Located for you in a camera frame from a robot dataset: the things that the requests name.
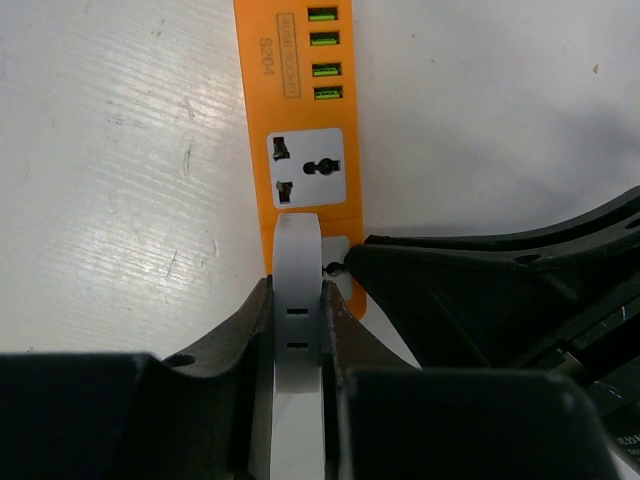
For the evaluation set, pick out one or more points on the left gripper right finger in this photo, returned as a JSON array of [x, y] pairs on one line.
[[385, 419]]

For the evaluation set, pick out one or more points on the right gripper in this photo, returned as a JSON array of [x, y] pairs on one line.
[[563, 298]]

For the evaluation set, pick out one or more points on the orange power strip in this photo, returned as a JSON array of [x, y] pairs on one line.
[[299, 82]]

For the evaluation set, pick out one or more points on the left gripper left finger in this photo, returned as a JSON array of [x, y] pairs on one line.
[[204, 412]]

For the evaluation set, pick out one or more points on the small white plug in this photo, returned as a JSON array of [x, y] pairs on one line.
[[288, 392]]

